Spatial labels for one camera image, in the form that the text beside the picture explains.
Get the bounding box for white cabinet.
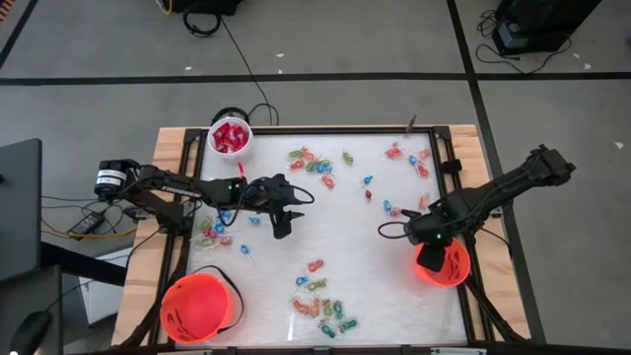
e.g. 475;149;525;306
77;246;135;327

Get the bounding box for coiled black cable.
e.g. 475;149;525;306
181;7;223;38

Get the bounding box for small orange halloween bucket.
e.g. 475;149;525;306
413;239;472;289

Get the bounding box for black desk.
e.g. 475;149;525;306
0;241;128;355

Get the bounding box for black computer mouse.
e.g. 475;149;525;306
8;310;53;355

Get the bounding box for long black cable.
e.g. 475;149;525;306
219;14;281;127

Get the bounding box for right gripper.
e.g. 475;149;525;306
399;204;459;247

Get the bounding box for black power adapter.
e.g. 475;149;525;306
67;210;105;236

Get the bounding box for dark grey monitor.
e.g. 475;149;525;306
0;137;43;283

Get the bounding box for large black equipment case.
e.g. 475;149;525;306
491;0;603;56

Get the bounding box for tangled black cables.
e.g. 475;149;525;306
475;8;573;75

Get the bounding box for black equipment box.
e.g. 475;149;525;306
170;0;245;16

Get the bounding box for white plastic bucket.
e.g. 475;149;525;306
207;116;255;166

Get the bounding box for white work surface sheet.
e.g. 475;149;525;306
189;132;468;346

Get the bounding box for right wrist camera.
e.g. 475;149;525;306
418;243;448;273

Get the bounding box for black power cable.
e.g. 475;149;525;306
40;194;134;236

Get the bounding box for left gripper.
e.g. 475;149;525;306
245;173;306;222

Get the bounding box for black frame strut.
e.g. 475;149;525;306
116;275;172;349
462;236;526;344

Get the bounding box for large orange halloween bucket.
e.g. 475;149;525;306
160;260;245;344

